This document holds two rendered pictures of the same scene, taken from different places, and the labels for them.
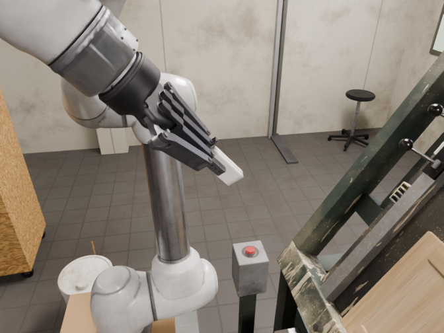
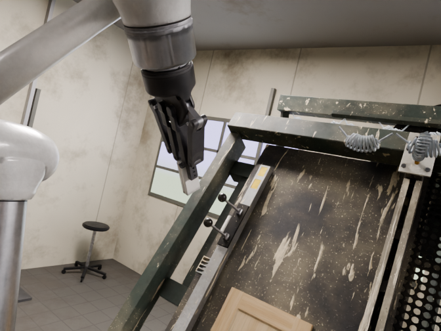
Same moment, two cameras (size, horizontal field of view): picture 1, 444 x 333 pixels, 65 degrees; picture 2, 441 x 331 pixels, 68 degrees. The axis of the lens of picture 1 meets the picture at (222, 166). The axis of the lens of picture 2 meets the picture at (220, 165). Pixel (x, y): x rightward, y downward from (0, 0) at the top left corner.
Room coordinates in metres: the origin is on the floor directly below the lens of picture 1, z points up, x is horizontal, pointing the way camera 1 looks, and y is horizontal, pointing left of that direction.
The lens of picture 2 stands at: (0.00, 0.38, 1.67)
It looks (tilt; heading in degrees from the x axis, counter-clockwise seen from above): 0 degrees down; 315
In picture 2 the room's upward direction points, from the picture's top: 13 degrees clockwise
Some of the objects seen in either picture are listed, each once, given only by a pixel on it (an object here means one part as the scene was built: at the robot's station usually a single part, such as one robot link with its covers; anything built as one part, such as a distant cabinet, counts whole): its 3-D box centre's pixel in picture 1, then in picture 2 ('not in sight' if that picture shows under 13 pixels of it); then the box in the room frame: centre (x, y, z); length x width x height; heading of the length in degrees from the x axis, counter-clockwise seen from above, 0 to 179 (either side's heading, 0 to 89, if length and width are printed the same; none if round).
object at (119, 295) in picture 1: (119, 300); not in sight; (0.72, 0.32, 1.00); 0.18 x 0.16 x 0.22; 107
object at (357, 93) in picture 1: (354, 118); (89, 248); (3.81, -1.56, 0.31); 0.52 x 0.50 x 0.62; 94
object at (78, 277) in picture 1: (90, 288); not in sight; (1.40, 0.78, 0.24); 0.32 x 0.30 x 0.47; 9
